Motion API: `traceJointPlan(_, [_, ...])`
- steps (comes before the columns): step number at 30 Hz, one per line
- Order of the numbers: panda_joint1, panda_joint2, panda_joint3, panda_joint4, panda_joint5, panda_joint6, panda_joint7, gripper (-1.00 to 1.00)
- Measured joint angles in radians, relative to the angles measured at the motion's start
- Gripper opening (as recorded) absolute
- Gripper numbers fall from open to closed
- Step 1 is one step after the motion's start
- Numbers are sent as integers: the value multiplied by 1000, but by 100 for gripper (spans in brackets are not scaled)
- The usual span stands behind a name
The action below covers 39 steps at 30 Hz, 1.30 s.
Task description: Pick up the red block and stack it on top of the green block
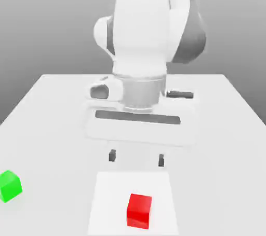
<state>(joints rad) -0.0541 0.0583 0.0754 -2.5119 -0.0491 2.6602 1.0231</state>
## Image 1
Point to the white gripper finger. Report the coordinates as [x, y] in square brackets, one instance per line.
[112, 154]
[161, 159]

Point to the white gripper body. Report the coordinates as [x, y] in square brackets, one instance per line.
[137, 132]

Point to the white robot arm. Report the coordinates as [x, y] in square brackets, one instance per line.
[141, 32]

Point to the small red cube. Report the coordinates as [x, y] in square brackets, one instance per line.
[138, 211]

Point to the small green cube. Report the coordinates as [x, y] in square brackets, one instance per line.
[10, 186]

